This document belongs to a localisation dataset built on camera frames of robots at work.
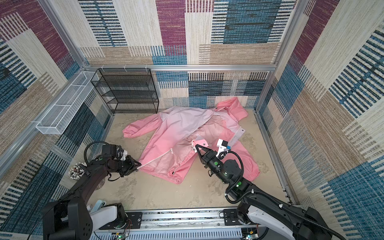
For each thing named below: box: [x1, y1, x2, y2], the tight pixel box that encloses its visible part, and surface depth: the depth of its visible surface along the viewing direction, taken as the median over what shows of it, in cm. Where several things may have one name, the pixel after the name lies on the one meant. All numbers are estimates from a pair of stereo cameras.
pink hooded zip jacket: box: [123, 96, 260, 184], surface depth 104 cm
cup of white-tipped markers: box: [68, 162, 88, 180], surface depth 72 cm
